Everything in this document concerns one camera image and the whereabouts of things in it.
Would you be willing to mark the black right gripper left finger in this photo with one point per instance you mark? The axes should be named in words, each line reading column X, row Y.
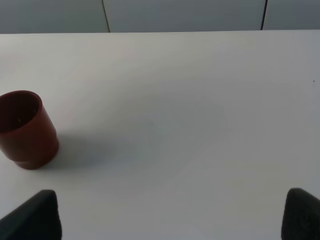
column 36, row 219

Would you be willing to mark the red plastic cup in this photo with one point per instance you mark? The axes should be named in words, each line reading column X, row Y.
column 27, row 134

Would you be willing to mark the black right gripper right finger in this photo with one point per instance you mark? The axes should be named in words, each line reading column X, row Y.
column 301, row 217

